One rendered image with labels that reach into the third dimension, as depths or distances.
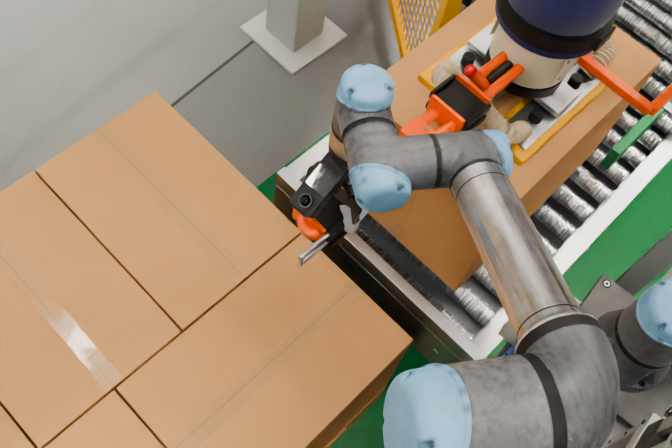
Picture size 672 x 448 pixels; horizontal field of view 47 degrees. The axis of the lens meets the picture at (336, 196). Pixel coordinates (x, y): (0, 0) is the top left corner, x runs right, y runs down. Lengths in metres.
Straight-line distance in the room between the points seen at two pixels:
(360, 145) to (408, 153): 0.06
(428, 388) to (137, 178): 1.48
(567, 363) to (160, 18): 2.59
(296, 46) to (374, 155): 2.04
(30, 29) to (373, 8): 1.33
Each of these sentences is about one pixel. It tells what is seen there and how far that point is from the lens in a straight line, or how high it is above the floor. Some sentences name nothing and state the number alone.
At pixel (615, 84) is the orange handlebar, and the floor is 1.19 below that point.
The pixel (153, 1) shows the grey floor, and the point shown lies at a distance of 3.23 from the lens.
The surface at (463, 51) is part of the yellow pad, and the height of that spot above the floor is 1.07.
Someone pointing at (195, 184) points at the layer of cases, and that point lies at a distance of 2.09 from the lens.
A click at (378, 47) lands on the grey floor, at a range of 3.14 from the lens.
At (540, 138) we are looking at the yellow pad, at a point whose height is 1.07.
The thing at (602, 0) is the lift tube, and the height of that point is 1.40.
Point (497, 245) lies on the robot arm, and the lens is 0.93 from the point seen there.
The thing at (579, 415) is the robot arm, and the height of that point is 1.66.
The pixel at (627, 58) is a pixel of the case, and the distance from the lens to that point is 1.92.
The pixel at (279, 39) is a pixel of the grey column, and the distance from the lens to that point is 3.07.
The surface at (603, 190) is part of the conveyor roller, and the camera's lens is 2.32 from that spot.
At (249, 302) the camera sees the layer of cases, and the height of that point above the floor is 0.54.
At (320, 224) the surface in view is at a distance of 1.30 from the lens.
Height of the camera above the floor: 2.35
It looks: 60 degrees down
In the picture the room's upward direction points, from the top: 13 degrees clockwise
